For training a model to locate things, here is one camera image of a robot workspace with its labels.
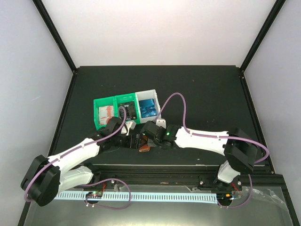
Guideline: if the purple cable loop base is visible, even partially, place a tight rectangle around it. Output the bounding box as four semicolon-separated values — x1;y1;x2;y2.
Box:
217;174;254;210
84;178;131;210

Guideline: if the white slotted cable duct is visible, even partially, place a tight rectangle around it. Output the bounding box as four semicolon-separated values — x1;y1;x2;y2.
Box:
55;191;217;204

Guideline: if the green bin left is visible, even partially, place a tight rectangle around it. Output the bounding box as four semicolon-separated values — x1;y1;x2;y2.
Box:
93;96;118;130

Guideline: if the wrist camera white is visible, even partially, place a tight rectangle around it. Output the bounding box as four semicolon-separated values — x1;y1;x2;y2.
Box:
155;119;166;129
121;121;136;136

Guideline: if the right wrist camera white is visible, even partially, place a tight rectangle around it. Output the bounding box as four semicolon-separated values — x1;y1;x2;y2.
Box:
155;119;166;129

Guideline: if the left black frame post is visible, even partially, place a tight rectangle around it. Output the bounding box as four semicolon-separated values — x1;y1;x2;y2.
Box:
32;0;77;73

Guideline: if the purple cable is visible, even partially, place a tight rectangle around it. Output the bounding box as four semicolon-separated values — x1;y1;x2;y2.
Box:
155;92;270;164
23;105;127;203

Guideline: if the blue cards stack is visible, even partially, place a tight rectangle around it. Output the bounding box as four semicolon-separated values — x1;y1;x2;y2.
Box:
139;98;157;118

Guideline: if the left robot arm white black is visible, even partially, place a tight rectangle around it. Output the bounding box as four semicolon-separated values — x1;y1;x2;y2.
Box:
21;117;136;206

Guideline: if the small circuit board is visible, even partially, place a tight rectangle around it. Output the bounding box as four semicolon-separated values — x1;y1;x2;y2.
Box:
86;191;103;199

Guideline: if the black vip cards stack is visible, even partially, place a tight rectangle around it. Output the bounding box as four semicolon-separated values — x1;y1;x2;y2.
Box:
119;101;137;121

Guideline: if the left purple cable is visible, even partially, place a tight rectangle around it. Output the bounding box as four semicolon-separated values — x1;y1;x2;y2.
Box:
23;105;127;203

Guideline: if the green bin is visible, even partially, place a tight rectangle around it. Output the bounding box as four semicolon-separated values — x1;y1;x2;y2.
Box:
114;93;140;124
93;96;118;130

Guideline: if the brown leather card holder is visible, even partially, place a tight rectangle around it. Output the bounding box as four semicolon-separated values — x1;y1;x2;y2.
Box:
138;139;151;153

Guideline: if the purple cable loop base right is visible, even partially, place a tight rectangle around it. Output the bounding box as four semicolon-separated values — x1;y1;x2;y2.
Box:
217;174;254;210

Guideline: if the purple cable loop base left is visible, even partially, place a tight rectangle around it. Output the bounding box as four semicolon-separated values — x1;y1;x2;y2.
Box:
84;178;131;210

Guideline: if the right black frame post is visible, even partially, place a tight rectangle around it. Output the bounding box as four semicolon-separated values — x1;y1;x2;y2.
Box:
240;0;286;73

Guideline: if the green bin middle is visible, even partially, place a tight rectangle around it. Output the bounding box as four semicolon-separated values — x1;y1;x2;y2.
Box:
114;93;140;124

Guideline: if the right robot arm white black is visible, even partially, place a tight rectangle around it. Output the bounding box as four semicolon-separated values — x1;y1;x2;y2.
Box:
141;121;258;190

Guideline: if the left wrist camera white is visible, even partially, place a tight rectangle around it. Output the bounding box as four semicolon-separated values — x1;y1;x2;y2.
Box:
121;121;136;136

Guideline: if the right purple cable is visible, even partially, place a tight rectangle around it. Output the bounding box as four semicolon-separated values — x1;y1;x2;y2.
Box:
155;92;270;164

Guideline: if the black frame post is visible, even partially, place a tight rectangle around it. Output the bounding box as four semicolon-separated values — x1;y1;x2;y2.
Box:
240;0;286;73
32;0;77;73

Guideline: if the black aluminium rail front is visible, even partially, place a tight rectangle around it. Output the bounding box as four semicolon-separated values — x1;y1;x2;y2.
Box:
95;164;286;189

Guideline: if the red white cards stack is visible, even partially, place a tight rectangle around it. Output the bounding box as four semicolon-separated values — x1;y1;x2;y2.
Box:
98;105;114;126

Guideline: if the white bin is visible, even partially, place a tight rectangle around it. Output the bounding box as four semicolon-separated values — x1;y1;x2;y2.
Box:
135;89;160;124

